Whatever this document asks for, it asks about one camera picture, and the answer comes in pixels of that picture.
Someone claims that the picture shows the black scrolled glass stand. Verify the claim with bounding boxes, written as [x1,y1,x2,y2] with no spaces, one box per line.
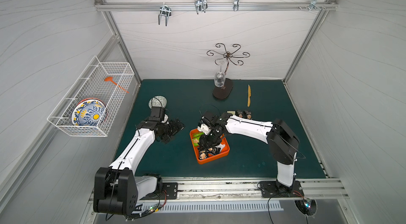
[206,43,251,100]

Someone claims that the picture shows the blue yellow patterned plate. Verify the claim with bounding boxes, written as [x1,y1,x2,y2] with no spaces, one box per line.
[71,98,106,126]

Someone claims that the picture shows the clear wine glass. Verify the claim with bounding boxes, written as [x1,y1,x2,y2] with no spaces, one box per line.
[214,59,228,89]

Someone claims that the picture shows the orange spoon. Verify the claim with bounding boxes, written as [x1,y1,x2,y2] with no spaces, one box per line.
[104,77,129,93]

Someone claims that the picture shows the yellow wooden knife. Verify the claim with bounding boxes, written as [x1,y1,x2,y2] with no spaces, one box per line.
[247,85,252,107]

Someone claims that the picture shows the green cookie packet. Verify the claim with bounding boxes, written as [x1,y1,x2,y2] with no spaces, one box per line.
[192,132,204,147]

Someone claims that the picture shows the right metal hook bracket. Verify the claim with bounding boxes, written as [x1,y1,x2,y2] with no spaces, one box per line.
[298,0,327,12]

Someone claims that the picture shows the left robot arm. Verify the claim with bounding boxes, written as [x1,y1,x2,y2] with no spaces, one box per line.
[93,107,184,219]

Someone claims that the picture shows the small metal clip hook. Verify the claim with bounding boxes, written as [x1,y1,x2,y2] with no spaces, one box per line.
[233,0,240,12]

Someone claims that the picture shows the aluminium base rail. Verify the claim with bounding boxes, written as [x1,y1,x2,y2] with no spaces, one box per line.
[130,177,349,203]

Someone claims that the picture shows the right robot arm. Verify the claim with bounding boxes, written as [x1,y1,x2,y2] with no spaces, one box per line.
[197,112,300,190]

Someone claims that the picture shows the aluminium top rail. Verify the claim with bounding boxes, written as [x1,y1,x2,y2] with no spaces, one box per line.
[95,2,339,13]

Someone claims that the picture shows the white wire basket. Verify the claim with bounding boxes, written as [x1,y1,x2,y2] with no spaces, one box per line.
[47,57,134,137]

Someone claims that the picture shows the looped metal hook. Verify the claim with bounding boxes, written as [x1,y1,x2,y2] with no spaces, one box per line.
[194,0,208,14]

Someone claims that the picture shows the double prong metal hook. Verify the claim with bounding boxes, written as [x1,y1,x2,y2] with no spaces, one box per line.
[158,4,172,26]

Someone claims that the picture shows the black cookie packet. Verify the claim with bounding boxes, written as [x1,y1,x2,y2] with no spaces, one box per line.
[244,111,252,119]
[236,110,244,118]

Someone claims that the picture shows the orange storage box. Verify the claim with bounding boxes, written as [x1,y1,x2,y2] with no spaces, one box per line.
[189,129,230,164]

